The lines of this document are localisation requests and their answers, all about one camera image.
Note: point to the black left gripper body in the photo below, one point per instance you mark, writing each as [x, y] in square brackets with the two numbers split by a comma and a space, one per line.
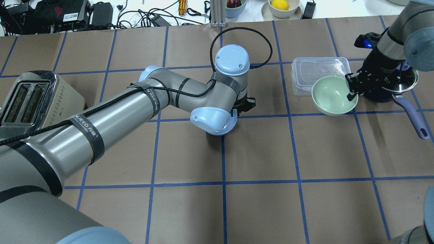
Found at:
[244, 105]

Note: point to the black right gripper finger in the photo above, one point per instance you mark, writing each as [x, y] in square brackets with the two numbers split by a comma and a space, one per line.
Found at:
[351, 96]

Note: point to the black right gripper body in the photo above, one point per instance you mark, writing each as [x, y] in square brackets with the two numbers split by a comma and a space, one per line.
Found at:
[380, 65]

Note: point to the green bowl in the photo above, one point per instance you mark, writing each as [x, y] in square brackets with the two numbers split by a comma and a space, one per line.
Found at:
[329, 96]

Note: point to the blue bowl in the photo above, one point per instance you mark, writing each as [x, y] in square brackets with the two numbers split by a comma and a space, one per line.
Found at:
[229, 125]

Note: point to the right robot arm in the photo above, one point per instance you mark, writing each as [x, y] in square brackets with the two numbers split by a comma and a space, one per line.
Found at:
[409, 39]

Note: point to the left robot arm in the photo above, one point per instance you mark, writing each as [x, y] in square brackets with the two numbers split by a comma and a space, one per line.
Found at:
[34, 166]

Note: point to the bowl with red fruit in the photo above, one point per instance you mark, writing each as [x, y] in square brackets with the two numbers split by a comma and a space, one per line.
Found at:
[234, 8]

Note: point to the bowl with lemon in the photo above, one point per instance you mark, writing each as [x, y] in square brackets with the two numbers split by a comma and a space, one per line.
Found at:
[281, 10]

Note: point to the dark blue saucepan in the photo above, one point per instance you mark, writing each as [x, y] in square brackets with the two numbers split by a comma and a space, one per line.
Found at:
[403, 91]

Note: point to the clear plastic food container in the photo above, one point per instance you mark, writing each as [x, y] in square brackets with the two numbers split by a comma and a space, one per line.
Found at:
[307, 70]

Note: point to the black charger brick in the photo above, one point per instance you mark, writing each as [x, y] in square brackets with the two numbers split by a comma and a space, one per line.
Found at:
[309, 10]

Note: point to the black power adapter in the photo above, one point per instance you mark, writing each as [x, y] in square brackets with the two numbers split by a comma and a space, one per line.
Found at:
[102, 15]

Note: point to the silver toaster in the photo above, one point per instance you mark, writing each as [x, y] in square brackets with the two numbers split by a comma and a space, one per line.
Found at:
[38, 99]

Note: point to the black computer box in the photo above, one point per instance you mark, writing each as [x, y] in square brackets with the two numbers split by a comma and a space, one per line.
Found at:
[52, 16]

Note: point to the aluminium frame post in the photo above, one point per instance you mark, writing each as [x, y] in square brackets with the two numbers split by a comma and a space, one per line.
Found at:
[218, 13]

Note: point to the orange handled tool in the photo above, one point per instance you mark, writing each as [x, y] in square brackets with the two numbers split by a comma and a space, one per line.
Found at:
[182, 7]

